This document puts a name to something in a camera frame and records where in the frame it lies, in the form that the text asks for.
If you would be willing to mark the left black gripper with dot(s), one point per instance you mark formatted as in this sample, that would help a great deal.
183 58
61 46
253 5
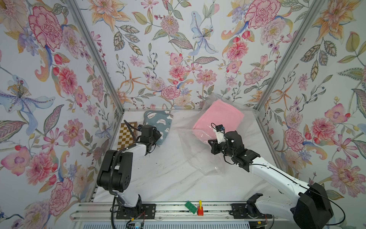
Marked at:
156 135

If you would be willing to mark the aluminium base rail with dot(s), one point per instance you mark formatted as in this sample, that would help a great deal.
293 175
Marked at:
165 211

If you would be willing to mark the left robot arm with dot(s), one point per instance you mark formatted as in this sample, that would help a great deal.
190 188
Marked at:
116 170

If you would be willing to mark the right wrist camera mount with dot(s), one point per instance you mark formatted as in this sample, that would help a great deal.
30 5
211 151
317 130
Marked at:
220 133

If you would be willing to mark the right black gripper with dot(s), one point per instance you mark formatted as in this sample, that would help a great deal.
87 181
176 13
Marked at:
214 147

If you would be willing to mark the wooden chessboard box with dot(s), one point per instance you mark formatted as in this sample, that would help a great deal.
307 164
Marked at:
126 135

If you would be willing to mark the teal bear pattern blanket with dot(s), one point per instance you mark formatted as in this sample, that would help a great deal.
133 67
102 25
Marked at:
162 120

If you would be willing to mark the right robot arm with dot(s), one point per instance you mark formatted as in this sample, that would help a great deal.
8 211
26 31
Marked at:
287 197

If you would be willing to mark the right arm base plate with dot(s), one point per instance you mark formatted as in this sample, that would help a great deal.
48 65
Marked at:
247 211

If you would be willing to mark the pink blanket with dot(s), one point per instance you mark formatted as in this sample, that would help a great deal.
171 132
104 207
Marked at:
219 113

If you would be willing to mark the green tag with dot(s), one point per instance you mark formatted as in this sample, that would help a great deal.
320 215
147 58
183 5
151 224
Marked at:
191 207

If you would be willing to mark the clear plastic vacuum bag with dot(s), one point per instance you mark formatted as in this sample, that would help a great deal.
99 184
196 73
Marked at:
198 153

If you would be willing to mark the small circuit board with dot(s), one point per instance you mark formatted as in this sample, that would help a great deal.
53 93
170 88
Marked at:
135 225

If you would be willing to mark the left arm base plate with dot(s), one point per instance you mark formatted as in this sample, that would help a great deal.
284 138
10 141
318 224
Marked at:
147 211

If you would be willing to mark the red yellow clip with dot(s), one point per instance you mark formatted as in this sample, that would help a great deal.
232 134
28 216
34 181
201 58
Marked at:
200 210

